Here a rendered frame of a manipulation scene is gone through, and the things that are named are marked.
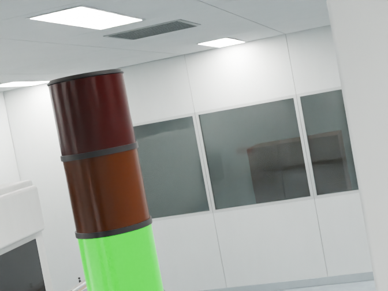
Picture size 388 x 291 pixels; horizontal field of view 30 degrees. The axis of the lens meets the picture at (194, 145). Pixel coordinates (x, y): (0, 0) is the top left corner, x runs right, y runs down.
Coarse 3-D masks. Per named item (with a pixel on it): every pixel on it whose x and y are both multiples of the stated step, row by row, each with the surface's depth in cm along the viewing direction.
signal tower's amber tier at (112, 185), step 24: (72, 168) 45; (96, 168) 45; (120, 168) 45; (72, 192) 46; (96, 192) 45; (120, 192) 45; (144, 192) 47; (96, 216) 45; (120, 216) 45; (144, 216) 46
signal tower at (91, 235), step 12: (96, 72) 45; (108, 72) 45; (120, 72) 46; (48, 84) 46; (132, 144) 46; (60, 156) 46; (72, 156) 45; (84, 156) 45; (120, 228) 45; (132, 228) 45
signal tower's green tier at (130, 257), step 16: (80, 240) 46; (96, 240) 45; (112, 240) 45; (128, 240) 45; (144, 240) 46; (96, 256) 45; (112, 256) 45; (128, 256) 45; (144, 256) 46; (96, 272) 45; (112, 272) 45; (128, 272) 45; (144, 272) 46; (160, 272) 48; (96, 288) 46; (112, 288) 45; (128, 288) 45; (144, 288) 46; (160, 288) 47
